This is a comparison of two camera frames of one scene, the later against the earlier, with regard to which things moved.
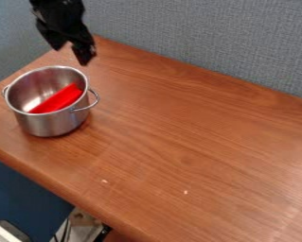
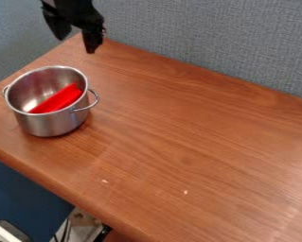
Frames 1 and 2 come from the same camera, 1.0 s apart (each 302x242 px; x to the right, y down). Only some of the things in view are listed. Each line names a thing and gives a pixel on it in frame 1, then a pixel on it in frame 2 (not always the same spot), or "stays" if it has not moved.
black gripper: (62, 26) → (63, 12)
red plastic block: (58, 99) stays
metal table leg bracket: (81, 228) stays
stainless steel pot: (31, 88) stays
